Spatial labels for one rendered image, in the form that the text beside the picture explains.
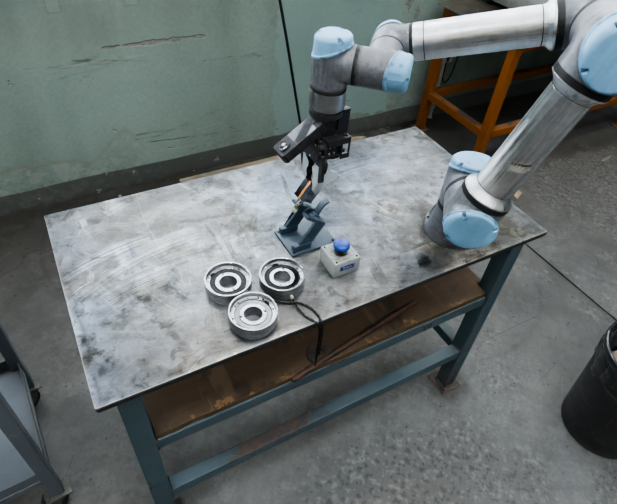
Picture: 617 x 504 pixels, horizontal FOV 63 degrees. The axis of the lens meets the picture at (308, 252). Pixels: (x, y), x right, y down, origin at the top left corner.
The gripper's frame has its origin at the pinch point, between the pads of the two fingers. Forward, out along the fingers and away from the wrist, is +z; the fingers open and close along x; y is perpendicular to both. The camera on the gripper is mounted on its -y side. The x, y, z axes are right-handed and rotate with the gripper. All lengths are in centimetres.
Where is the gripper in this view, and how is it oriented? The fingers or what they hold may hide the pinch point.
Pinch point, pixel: (310, 187)
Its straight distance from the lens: 118.1
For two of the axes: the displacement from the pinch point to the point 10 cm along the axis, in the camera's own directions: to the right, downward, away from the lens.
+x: -4.8, -6.3, 6.0
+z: -0.7, 7.2, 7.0
